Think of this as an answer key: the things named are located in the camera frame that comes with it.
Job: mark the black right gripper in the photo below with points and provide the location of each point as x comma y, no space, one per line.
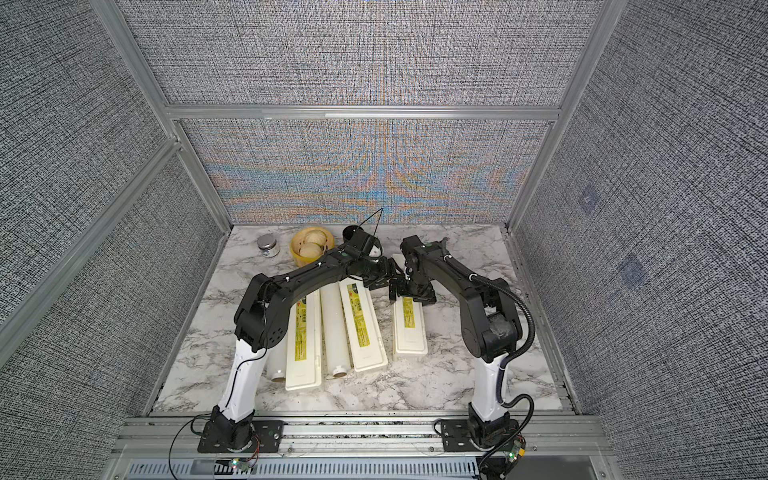
424,297

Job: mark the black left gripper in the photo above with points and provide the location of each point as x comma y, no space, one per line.
387,272

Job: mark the white wrap dispenser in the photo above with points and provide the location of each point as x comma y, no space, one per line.
304,344
410,339
365,339

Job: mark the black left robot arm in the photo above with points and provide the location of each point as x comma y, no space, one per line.
262,321

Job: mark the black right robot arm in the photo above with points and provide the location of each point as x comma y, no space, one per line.
490,328

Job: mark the middle plastic wrap roll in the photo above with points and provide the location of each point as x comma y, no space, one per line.
338,360

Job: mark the plastic wrap roll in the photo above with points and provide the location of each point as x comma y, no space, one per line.
338,360
276,364

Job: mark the left plastic wrap roll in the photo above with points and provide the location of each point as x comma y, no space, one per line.
276,364

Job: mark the black cup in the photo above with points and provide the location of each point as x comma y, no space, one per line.
348,232

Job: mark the yellow bowl with eggs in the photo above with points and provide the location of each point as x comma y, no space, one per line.
310,243

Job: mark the small silver lidded jar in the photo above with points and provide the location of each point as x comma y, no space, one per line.
268,245

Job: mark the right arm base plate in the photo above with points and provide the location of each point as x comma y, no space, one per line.
464,435

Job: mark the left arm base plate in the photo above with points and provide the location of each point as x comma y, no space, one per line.
264,436

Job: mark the aluminium front rail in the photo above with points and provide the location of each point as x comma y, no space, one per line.
363,445

